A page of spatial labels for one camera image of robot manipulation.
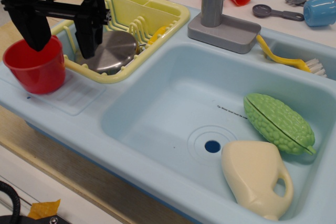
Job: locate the yellow utensil in rack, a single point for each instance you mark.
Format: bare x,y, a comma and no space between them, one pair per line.
159,33

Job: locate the red plastic cup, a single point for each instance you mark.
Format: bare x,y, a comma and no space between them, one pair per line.
38,72

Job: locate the yellow tape piece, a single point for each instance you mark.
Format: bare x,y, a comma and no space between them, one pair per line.
41,210

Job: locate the green toy bitter gourd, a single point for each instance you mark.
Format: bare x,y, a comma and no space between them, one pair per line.
279,124

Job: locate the blue plastic cup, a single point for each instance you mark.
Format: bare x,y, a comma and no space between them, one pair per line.
319,13

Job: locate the stainless steel pot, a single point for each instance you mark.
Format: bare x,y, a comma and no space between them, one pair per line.
117,49

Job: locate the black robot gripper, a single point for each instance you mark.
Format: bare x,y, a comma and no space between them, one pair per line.
30,19

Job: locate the grey toy spoon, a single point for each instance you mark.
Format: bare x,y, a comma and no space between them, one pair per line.
263,11

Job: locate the yellow dish drying rack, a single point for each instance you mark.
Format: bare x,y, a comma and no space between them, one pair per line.
141,18

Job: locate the cream toy detergent jug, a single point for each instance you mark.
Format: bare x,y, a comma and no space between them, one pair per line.
258,178

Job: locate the light blue toy sink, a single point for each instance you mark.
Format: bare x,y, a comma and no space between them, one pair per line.
152,128

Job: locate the yellow dish brush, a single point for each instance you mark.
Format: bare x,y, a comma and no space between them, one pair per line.
313,66

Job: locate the black base with screw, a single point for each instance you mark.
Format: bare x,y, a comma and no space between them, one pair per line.
48,220

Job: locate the grey toy faucet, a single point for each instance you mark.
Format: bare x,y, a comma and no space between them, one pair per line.
213,27

